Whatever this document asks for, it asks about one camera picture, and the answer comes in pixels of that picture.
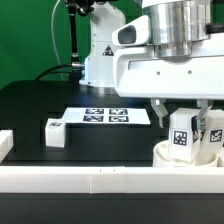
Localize white front fence wall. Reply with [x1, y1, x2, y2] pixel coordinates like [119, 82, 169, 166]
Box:
[0, 166, 224, 194]

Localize white left fence wall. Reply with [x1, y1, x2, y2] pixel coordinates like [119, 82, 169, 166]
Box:
[0, 130, 14, 163]

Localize white tag sheet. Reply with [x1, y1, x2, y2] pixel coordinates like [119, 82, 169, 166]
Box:
[63, 107, 151, 125]

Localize black cable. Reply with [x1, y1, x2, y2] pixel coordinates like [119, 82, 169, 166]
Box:
[34, 64, 74, 82]

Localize white fence wall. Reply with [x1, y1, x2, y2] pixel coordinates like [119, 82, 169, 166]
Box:
[0, 166, 224, 194]
[0, 130, 14, 163]

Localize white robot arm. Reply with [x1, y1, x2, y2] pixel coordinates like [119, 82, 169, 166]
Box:
[80, 0, 224, 131]

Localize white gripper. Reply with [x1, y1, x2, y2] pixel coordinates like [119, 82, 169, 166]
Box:
[113, 41, 224, 140]

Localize grey cable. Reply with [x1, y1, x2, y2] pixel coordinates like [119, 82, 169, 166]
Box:
[50, 0, 66, 81]

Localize white round stool seat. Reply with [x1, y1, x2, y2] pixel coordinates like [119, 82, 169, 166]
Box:
[153, 140, 224, 168]

